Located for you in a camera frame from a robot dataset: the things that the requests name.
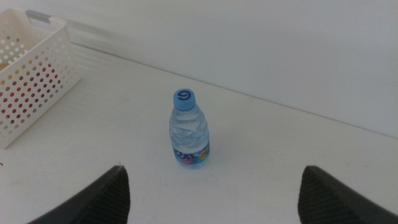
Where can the white perforated plastic basket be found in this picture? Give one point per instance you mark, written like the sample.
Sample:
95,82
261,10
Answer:
59,25

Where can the clear water bottle blue cap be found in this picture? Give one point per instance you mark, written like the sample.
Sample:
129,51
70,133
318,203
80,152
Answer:
189,133

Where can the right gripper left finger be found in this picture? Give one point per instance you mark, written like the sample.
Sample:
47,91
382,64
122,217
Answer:
102,199

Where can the red cola can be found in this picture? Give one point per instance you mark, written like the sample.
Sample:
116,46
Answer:
26,92

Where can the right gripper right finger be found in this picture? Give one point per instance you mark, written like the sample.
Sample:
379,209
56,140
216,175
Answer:
326,199

